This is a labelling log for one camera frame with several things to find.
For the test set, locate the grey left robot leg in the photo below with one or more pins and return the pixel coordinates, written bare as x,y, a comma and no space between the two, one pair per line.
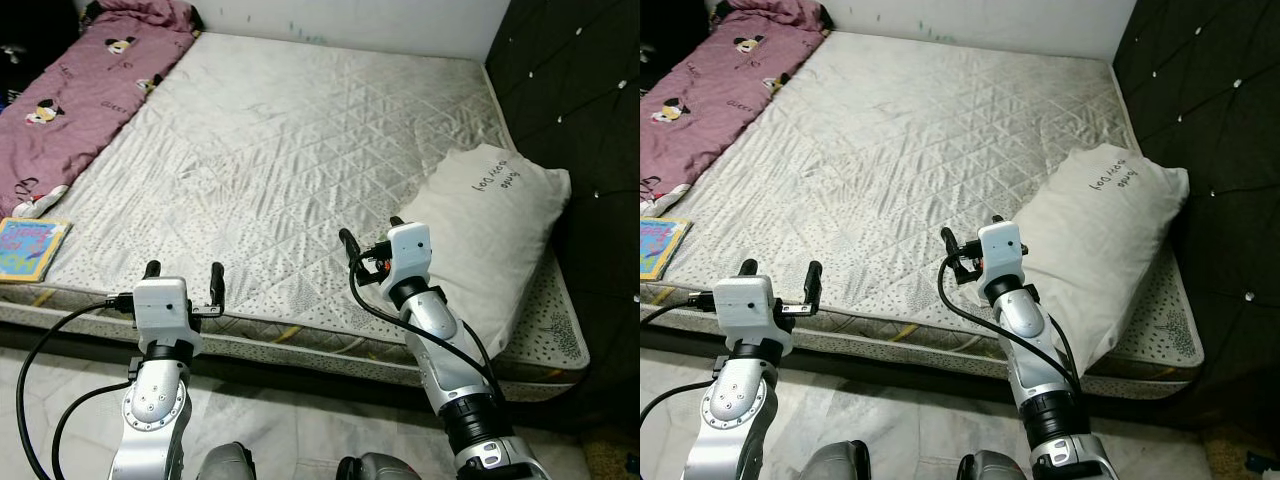
835,462
225,462

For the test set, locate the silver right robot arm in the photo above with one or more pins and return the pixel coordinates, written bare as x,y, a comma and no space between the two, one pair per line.
1040,360
450,360

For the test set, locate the grey right robot leg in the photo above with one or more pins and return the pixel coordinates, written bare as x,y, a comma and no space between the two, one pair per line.
378,468
992,468

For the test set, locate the grey robot leg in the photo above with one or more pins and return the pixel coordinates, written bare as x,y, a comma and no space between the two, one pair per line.
225,462
378,468
992,468
835,462

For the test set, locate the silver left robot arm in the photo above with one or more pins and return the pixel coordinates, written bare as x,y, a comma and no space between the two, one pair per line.
735,410
150,410

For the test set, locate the white quilted mattress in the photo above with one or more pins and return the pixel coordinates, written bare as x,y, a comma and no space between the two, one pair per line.
300,150
920,150

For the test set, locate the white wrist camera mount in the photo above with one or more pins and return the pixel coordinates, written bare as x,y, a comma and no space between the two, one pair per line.
163,310
410,255
752,308
1002,253

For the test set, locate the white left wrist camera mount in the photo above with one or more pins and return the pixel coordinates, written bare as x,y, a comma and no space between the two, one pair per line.
163,310
752,308

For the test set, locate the colourful children's board book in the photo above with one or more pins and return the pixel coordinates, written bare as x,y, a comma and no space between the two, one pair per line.
660,248
28,250

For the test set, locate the black tufted headboard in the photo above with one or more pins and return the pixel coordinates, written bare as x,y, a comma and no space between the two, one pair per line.
1220,150
590,150

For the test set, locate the pink cartoon print blanket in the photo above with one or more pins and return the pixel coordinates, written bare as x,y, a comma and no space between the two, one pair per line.
720,100
90,100

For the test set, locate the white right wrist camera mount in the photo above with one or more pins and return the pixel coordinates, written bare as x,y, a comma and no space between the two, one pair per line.
1002,253
410,255

